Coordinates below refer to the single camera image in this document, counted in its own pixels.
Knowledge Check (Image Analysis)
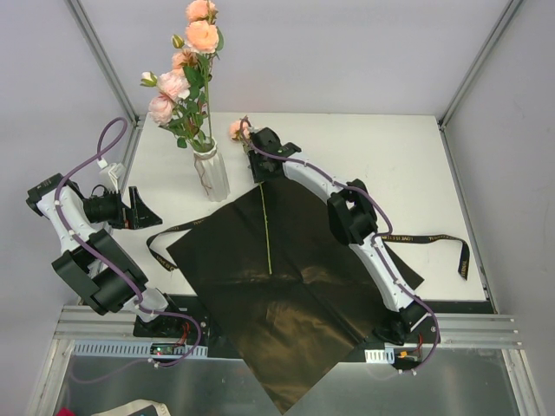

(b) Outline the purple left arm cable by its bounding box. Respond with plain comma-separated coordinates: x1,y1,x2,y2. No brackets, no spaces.
55,117,203,369

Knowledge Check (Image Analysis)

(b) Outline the left aluminium frame post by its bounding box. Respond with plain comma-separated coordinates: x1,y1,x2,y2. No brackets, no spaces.
64,0,143,126

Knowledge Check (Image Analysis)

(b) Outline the red cloth item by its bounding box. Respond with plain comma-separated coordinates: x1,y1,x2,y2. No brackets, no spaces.
55,407,76,416

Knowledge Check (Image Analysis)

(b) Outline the black paper flower wrap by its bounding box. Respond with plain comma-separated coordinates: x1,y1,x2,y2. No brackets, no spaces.
166,177,426,413

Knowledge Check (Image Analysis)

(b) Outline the pink rose stem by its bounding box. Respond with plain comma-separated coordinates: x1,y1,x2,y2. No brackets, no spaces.
185,1,224,140
140,71,213,153
228,115,274,275
170,35,212,153

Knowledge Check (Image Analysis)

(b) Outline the left white cable duct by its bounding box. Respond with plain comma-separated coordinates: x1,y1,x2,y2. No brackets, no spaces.
74,341,208,360

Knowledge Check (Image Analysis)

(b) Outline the cream tote bag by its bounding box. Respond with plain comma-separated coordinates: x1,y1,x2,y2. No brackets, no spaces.
93,400,171,416

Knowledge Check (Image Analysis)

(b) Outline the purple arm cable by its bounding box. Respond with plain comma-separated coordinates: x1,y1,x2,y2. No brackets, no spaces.
55,117,203,369
237,119,441,376

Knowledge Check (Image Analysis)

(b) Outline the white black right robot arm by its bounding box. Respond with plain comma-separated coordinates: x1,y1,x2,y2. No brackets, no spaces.
238,120,427,346

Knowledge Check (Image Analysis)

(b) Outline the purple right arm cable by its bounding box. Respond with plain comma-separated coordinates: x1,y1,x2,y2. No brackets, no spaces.
237,119,441,376

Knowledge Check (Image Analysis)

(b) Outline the right aluminium frame post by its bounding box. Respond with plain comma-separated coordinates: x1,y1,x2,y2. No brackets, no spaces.
438,0,525,131

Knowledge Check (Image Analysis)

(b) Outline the aluminium frame post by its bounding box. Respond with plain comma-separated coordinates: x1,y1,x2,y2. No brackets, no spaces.
64,0,143,126
438,0,525,131

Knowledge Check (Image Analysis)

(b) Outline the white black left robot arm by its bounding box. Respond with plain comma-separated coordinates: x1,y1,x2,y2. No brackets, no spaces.
26,173,184,337

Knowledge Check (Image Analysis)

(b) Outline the white ribbed ceramic vase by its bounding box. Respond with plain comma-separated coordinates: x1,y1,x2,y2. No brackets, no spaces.
193,141,231,202

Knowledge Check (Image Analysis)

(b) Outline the aluminium front frame rail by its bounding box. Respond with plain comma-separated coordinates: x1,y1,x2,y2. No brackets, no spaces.
54,306,524,349

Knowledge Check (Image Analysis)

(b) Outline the white cable duct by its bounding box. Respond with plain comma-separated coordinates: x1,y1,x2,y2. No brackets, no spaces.
74,341,208,360
364,347,421,365

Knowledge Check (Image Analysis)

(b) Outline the right white cable duct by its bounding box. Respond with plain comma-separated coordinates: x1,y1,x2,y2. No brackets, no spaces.
364,347,421,365

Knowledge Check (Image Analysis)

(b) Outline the black ribbon gold lettering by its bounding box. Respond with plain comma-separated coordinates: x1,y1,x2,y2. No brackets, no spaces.
145,218,472,281

